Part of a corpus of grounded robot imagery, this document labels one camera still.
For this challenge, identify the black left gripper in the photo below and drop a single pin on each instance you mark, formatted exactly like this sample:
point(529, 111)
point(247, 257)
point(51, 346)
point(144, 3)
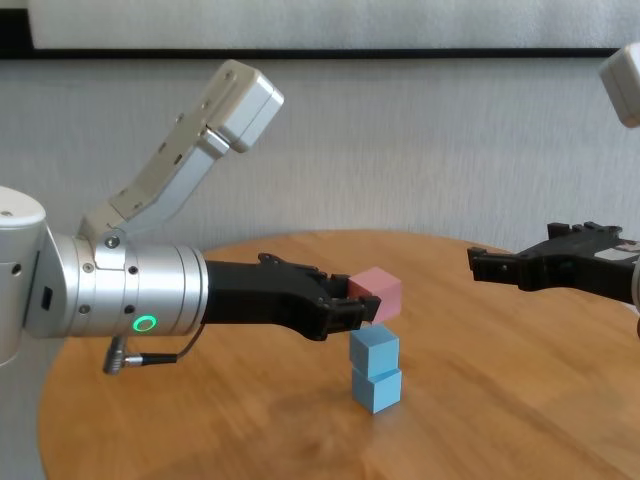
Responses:
point(260, 295)

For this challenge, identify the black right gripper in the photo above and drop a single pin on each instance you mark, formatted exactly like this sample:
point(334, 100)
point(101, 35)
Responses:
point(575, 270)

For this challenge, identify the pink cube block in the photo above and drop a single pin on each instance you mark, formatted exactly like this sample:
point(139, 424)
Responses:
point(380, 290)

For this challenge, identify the blue cube block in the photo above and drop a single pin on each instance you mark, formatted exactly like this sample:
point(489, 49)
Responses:
point(375, 347)
point(377, 392)

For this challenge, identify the white foam board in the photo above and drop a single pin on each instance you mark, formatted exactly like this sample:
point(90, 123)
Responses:
point(320, 25)

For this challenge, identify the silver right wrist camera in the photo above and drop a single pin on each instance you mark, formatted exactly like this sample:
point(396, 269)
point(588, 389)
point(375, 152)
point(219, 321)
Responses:
point(625, 80)

